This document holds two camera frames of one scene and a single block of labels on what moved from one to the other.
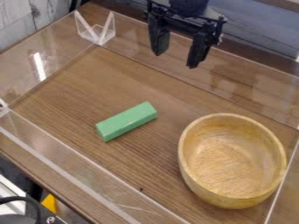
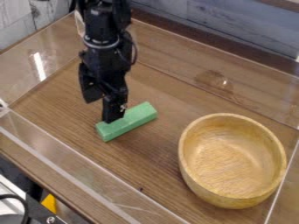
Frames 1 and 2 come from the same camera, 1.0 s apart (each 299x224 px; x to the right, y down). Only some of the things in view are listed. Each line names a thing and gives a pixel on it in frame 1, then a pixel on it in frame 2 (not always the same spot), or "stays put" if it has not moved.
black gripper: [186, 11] → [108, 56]
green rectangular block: [126, 122] stays put
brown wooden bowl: [232, 158] stays put
